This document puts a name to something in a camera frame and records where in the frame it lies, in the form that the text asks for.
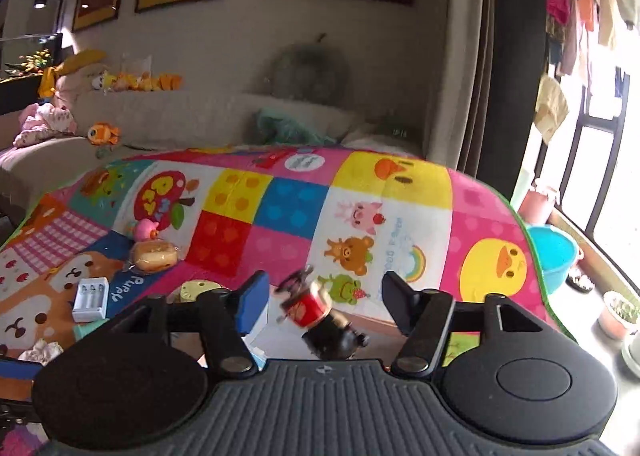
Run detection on dark digital clock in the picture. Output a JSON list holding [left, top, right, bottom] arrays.
[[385, 123, 416, 142]]

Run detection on pink flower pot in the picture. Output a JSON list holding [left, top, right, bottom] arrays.
[[597, 290, 640, 341]]

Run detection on pink and teal round toy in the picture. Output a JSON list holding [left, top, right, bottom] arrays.
[[134, 219, 162, 242]]

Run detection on blue plastic basin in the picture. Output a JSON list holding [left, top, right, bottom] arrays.
[[525, 223, 581, 294]]

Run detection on beige hanging towel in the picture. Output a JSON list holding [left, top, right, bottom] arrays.
[[534, 75, 571, 144]]

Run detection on toy bread bun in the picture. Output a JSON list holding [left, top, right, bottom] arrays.
[[127, 239, 178, 274]]

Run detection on glass cabinet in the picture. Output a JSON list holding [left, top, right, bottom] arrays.
[[0, 0, 66, 114]]

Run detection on yellow-green toy box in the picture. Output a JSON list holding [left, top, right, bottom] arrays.
[[177, 279, 226, 304]]

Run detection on colourful printed play mat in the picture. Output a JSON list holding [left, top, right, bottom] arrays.
[[0, 145, 576, 407]]

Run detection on yellow long plush toy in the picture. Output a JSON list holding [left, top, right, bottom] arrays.
[[39, 49, 108, 97]]

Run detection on dark curtain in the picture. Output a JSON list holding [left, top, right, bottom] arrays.
[[440, 0, 546, 197]]

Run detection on row of yellow plush toys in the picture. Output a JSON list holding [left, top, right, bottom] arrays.
[[90, 70, 183, 93]]

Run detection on pink bucket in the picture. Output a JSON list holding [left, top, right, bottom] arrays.
[[517, 181, 561, 226]]

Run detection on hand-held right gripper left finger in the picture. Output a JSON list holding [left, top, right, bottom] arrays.
[[107, 270, 271, 379]]

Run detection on pink and white cloth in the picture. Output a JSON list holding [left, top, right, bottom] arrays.
[[17, 339, 65, 366]]

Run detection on grey round cushion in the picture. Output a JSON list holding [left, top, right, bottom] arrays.
[[267, 34, 353, 104]]

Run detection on teal cloth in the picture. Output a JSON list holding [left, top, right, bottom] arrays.
[[256, 109, 336, 146]]

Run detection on white plant pot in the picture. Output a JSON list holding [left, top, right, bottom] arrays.
[[620, 331, 640, 379]]

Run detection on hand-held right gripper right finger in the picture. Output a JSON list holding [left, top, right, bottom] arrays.
[[381, 271, 556, 379]]

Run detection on white battery charger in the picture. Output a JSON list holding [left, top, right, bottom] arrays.
[[71, 277, 111, 323]]

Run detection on orange clownfish plush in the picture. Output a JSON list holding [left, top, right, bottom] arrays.
[[87, 122, 122, 146]]

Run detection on pink patterned plush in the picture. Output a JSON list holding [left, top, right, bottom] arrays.
[[12, 102, 78, 147]]

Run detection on red and black toy figure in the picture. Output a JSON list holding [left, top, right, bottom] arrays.
[[274, 265, 371, 362]]

